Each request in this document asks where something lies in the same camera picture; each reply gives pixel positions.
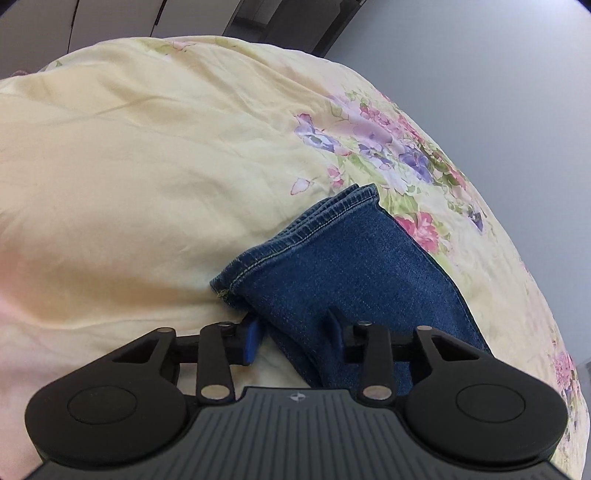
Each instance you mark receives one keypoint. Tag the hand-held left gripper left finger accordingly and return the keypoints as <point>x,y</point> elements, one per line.
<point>251,340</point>

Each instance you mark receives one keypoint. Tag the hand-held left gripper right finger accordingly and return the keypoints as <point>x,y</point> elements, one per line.
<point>335,328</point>

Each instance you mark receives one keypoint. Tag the blue denim pants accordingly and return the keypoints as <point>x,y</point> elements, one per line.
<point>351,267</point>

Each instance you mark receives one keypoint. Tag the yellow floral blanket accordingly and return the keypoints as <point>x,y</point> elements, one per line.
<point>138,194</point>

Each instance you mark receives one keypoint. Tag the dark grey door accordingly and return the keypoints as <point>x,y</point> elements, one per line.
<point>286,23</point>

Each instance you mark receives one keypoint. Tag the beige wardrobe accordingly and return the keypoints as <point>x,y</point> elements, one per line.
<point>184,27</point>

